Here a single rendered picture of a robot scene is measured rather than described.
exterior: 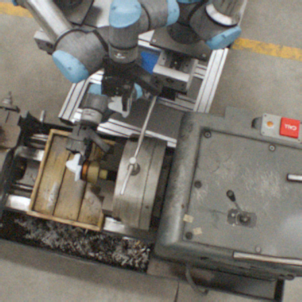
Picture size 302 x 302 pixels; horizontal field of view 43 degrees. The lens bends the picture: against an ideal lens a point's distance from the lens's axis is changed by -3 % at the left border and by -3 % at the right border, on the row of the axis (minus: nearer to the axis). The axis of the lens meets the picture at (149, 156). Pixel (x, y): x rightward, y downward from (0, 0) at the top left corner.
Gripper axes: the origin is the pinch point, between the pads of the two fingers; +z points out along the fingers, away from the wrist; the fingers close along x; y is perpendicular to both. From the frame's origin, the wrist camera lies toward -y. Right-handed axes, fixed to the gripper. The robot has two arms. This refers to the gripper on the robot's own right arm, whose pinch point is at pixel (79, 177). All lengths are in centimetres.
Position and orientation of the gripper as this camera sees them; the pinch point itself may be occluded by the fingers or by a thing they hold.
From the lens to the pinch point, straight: 138.0
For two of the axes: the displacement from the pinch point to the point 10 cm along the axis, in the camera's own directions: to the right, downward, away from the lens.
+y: -9.7, -2.2, 0.7
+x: -0.1, -3.0, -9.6
